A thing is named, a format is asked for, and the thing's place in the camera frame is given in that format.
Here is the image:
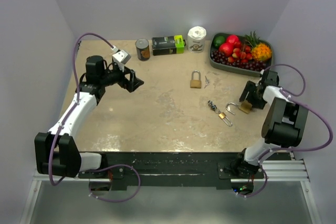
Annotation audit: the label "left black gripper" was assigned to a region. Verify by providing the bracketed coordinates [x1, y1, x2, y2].
[100, 62, 143, 92]

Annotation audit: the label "large brass padlock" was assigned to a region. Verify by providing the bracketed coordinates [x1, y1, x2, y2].
[190, 70, 202, 89]

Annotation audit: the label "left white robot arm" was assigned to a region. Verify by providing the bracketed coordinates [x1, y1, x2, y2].
[34, 50, 144, 178]

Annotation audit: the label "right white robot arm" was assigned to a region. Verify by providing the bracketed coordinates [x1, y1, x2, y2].
[231, 70, 308, 178]

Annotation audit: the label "grey fruit tray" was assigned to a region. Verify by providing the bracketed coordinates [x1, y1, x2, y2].
[209, 32, 273, 77]

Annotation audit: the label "dark grape bunch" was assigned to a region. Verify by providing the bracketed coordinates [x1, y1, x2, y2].
[209, 50, 272, 76]

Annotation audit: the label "dark tin can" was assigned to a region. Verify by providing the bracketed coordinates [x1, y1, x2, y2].
[135, 38, 150, 61]

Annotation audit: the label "orange pineapple toy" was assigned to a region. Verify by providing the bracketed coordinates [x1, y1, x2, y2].
[245, 31, 272, 62]

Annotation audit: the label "red apple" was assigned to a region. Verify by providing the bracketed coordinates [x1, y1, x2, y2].
[218, 35, 241, 56]

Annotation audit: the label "black and green box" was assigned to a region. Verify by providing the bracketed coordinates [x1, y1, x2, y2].
[152, 35, 186, 56]

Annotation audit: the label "green lime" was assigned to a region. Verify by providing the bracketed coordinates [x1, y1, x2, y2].
[212, 36, 226, 48]

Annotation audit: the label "white paper cup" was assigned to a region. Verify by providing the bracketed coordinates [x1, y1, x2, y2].
[187, 26, 207, 53]

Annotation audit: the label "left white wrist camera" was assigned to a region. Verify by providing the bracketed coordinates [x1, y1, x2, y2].
[112, 50, 131, 70]

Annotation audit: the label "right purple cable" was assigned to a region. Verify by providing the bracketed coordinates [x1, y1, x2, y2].
[258, 63, 334, 164]

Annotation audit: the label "purple cable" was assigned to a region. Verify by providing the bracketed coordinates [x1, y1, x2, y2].
[49, 33, 120, 187]
[258, 63, 334, 164]

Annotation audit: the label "keychain with dark beads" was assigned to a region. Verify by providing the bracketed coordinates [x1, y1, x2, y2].
[207, 100, 221, 114]

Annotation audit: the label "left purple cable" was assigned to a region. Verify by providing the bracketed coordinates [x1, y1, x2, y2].
[49, 33, 120, 187]

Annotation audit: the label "aluminium rail frame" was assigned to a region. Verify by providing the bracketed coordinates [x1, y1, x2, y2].
[19, 76, 322, 224]

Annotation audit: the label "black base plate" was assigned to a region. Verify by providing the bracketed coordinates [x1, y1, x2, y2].
[79, 152, 264, 190]

